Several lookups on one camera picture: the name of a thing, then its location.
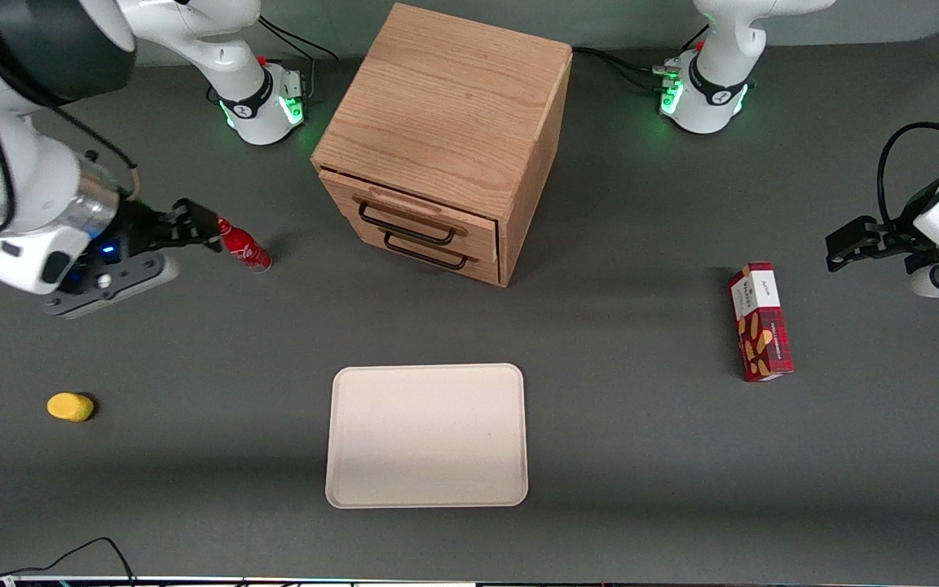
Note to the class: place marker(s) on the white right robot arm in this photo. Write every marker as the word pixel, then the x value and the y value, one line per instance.
pixel 37 179

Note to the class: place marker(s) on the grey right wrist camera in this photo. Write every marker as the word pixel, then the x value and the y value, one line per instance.
pixel 139 275

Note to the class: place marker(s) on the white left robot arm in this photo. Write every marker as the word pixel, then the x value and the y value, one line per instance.
pixel 730 33

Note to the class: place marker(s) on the yellow lemon toy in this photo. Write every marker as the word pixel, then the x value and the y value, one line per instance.
pixel 68 407

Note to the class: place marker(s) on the beige plastic tray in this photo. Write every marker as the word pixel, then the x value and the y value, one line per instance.
pixel 437 440

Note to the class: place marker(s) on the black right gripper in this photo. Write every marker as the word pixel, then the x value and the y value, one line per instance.
pixel 134 228

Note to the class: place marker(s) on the wooden drawer cabinet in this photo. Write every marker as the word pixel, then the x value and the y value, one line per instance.
pixel 445 98

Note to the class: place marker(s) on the red cola bottle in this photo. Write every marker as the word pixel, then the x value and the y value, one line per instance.
pixel 245 249

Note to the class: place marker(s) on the wooden drawer with lipped front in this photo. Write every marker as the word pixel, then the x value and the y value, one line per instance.
pixel 339 196

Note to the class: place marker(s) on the wooden drawer with plain front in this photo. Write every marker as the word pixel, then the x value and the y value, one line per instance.
pixel 482 269

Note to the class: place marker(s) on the red plaid cookie box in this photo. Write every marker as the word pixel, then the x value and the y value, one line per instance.
pixel 761 326

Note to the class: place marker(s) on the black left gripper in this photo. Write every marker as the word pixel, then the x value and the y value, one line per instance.
pixel 903 241

